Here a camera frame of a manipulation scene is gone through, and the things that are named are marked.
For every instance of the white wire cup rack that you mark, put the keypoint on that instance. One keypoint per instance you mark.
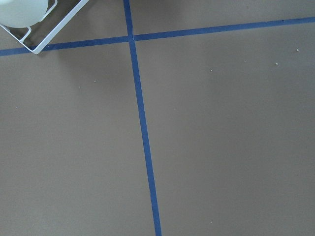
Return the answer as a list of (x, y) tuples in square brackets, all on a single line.
[(36, 37)]

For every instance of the pale green cup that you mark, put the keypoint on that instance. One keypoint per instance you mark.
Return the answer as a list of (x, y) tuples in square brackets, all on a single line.
[(22, 13)]

